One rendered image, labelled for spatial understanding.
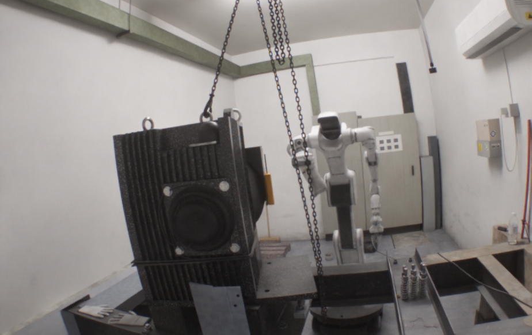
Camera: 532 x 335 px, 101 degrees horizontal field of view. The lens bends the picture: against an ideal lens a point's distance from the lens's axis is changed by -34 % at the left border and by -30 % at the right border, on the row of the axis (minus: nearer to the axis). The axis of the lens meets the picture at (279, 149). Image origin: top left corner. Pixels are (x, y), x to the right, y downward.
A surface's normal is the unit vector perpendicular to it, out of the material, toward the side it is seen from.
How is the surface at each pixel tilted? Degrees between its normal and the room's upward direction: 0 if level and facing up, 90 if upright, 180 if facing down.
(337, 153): 126
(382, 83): 90
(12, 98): 90
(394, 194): 90
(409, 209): 90
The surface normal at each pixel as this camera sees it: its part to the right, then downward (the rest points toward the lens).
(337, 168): -0.20, 0.63
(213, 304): -0.36, 0.07
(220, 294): -0.04, 0.04
